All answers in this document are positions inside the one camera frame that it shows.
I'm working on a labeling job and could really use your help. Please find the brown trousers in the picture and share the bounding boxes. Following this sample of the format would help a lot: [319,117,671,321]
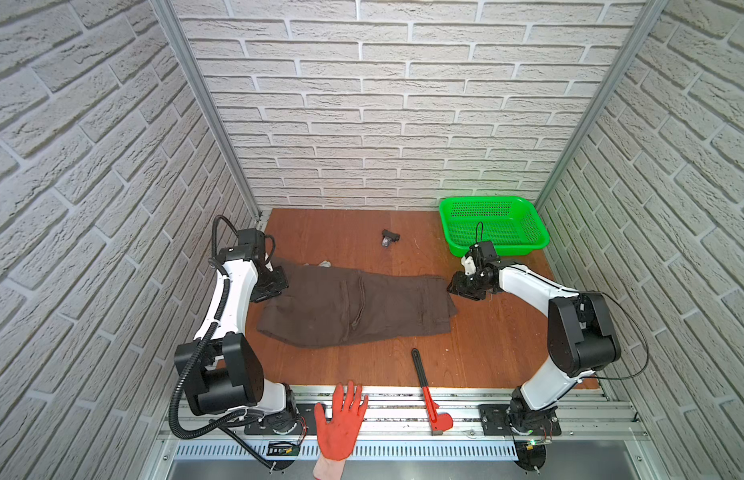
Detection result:
[257,259,458,349]

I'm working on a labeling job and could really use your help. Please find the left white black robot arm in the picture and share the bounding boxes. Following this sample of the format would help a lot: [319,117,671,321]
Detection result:
[168,248,298,439]

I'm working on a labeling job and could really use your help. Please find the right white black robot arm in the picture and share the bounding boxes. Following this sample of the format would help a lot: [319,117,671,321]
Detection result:
[448,263,621,435]

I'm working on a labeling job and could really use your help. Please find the green plastic basket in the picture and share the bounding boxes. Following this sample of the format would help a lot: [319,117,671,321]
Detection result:
[439,196,550,257]

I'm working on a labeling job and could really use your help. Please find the small black clamp part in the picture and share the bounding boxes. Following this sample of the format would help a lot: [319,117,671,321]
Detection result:
[381,229,401,248]

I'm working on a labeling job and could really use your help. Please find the red black pipe wrench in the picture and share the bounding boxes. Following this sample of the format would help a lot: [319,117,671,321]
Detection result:
[411,348,454,436]

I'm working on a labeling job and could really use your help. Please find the red work glove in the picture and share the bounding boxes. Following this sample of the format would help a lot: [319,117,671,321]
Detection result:
[314,381,369,461]

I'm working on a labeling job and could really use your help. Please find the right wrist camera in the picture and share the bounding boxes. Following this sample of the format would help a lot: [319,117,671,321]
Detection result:
[461,240,498,276]

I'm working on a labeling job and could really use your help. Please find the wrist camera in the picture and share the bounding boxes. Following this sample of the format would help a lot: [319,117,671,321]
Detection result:
[236,228,266,261]
[461,240,498,276]

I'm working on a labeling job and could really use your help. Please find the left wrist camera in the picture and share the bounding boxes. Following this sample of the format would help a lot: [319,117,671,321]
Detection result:
[236,228,266,261]

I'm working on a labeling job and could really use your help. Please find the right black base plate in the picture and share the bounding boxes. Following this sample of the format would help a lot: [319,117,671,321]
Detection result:
[478,404,562,438]

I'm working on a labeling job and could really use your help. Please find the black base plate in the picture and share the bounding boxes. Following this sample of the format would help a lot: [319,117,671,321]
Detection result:
[244,403,317,437]
[478,404,562,438]

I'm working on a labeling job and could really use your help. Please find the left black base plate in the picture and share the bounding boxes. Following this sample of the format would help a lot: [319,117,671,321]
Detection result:
[244,403,317,437]

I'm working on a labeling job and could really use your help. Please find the left black corrugated cable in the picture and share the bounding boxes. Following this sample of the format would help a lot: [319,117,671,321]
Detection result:
[166,214,289,472]

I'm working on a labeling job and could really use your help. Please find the aluminium mounting rail frame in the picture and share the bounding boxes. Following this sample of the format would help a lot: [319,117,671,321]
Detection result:
[137,386,666,479]

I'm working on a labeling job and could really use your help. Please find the right thin black cable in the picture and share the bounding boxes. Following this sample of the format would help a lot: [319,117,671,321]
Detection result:
[473,220,650,383]

